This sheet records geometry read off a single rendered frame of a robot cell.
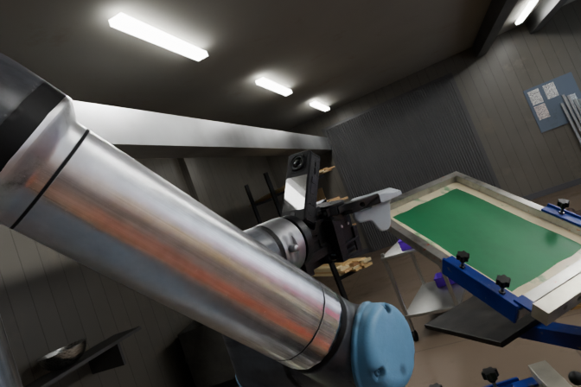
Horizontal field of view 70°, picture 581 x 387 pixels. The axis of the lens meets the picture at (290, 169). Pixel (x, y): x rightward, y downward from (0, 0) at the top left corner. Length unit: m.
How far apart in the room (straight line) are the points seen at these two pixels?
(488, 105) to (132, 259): 9.69
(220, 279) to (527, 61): 9.91
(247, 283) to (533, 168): 9.74
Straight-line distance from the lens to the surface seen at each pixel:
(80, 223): 0.27
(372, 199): 0.62
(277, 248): 0.50
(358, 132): 9.83
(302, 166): 0.60
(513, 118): 9.92
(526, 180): 9.96
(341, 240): 0.60
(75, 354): 4.15
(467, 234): 1.88
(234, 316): 0.32
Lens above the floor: 1.70
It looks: 5 degrees up
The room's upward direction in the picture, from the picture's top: 21 degrees counter-clockwise
